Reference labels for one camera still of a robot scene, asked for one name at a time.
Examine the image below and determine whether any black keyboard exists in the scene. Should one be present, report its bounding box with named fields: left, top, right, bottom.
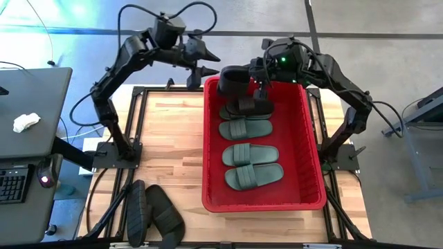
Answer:
left=0, top=165, right=35, bottom=204

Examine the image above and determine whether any black cable beside table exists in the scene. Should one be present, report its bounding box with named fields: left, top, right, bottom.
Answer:
left=85, top=166, right=109, bottom=233

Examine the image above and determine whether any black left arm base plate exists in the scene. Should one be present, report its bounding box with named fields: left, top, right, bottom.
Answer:
left=92, top=140, right=143, bottom=170

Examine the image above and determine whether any grey metal stand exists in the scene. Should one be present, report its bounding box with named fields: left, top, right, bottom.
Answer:
left=380, top=86, right=443, bottom=205

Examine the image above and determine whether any thin floor cable with plug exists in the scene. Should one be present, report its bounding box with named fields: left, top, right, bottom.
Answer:
left=26, top=0, right=57, bottom=67

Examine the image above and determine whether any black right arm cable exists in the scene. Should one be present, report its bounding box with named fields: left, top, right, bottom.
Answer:
left=370, top=100, right=406, bottom=139

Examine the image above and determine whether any black mouse with light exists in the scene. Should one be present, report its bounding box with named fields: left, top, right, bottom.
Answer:
left=36, top=153, right=64, bottom=190

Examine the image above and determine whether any green rubber slide sandal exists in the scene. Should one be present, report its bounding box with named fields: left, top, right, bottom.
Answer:
left=221, top=142, right=280, bottom=167
left=219, top=104, right=274, bottom=121
left=224, top=162, right=284, bottom=192
left=218, top=117, right=274, bottom=141

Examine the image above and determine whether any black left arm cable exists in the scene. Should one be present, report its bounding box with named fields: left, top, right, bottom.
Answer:
left=116, top=1, right=218, bottom=49

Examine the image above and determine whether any red plastic bin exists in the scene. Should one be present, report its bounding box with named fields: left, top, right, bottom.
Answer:
left=201, top=75, right=328, bottom=214

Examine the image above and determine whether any white crumpled tissue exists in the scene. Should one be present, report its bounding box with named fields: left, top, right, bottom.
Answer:
left=12, top=112, right=42, bottom=133

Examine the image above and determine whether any grey desk top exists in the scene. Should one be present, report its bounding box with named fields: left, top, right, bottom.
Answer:
left=0, top=67, right=73, bottom=160

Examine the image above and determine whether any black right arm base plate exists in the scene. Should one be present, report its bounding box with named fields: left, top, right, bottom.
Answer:
left=320, top=143, right=361, bottom=173

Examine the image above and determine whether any white box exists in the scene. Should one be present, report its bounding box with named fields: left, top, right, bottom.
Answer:
left=79, top=137, right=105, bottom=176

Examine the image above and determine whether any black desk support bar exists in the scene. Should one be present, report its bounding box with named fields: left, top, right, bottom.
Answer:
left=51, top=136, right=95, bottom=171

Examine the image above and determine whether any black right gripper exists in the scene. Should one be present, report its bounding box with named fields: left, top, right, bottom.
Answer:
left=248, top=57, right=278, bottom=102

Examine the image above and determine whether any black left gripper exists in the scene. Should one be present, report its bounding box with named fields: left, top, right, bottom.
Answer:
left=162, top=36, right=222, bottom=77

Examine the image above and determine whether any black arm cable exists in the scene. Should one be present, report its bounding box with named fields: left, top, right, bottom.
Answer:
left=370, top=100, right=406, bottom=139
left=116, top=1, right=218, bottom=49

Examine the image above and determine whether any grey keyboard shelf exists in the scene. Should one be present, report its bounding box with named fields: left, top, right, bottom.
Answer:
left=0, top=157, right=58, bottom=246

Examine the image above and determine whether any black aluminium table frame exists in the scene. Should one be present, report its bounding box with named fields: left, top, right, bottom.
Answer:
left=78, top=84, right=373, bottom=249

